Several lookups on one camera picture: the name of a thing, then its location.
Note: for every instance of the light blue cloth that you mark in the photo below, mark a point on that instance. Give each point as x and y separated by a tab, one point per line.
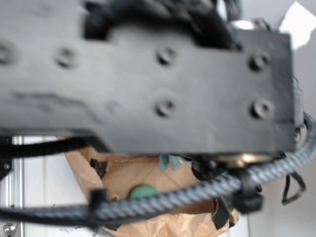
165	161

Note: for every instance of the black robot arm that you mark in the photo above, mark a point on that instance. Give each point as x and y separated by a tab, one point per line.
137	78

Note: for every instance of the brown paper bag tray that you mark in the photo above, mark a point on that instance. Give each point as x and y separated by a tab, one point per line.
119	176

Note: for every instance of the green dimpled ball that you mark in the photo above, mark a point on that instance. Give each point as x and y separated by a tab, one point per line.
142	191

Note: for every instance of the black mounting bracket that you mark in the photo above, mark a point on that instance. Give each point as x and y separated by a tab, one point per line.
5	160

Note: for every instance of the aluminium frame rail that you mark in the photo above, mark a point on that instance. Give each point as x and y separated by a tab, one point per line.
12	197

